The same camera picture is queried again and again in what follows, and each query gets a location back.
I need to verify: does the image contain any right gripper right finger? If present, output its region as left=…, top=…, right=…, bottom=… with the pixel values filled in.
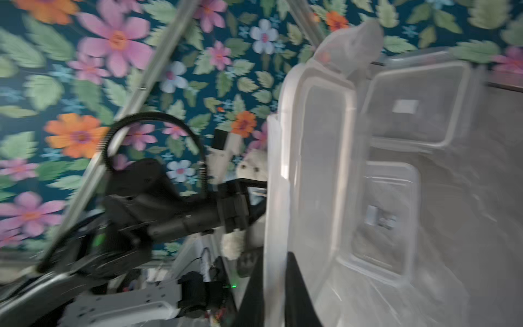
left=285, top=252, right=322, bottom=327

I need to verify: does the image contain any square clear lunch box lid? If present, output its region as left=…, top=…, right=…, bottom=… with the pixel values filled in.
left=363, top=48, right=487, bottom=153

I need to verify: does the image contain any white teddy bear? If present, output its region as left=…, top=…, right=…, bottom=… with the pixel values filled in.
left=220, top=149, right=268, bottom=262

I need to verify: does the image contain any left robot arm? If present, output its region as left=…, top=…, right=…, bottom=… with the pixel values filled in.
left=36, top=159, right=267, bottom=279

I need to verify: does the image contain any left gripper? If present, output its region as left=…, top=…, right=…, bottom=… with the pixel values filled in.
left=216, top=178, right=268, bottom=233

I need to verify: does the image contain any rectangular clear box lid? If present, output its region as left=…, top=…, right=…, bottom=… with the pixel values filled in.
left=263, top=19, right=384, bottom=326

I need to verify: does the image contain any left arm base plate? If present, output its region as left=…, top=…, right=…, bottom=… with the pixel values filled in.
left=57, top=271, right=229, bottom=326

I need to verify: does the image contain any square clear lunch box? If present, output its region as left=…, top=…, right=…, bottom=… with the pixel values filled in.
left=337, top=161, right=421, bottom=287

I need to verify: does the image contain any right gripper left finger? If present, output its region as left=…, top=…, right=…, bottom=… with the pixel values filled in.
left=234, top=258, right=265, bottom=327

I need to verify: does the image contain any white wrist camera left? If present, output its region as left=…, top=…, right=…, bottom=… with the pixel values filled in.
left=207, top=129, right=243, bottom=185

